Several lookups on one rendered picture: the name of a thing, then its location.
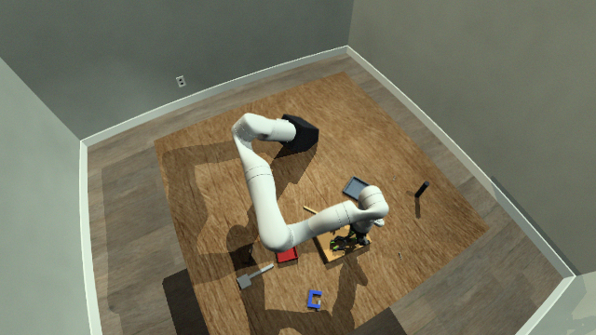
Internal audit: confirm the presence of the black cylinder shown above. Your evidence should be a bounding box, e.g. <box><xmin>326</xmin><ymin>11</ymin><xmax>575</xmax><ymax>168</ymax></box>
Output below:
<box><xmin>414</xmin><ymin>181</ymin><xmax>429</xmax><ymax>198</ymax></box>

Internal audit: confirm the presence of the light tan wooden slab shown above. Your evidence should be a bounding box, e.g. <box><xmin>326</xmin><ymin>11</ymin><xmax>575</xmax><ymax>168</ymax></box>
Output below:
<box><xmin>316</xmin><ymin>225</ymin><xmax>371</xmax><ymax>263</ymax></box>

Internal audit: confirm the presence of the red open tray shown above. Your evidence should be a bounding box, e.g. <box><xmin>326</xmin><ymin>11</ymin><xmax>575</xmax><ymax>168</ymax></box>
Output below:
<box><xmin>278</xmin><ymin>247</ymin><xmax>298</xmax><ymax>263</ymax></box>

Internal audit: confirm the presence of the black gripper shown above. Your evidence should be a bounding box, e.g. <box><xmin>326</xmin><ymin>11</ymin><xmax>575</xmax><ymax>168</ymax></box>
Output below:
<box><xmin>349</xmin><ymin>224</ymin><xmax>371</xmax><ymax>246</ymax></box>

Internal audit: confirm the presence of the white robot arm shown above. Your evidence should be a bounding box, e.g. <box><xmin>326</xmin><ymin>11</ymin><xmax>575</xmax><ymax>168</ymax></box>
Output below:
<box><xmin>232</xmin><ymin>114</ymin><xmax>389</xmax><ymax>253</ymax></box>

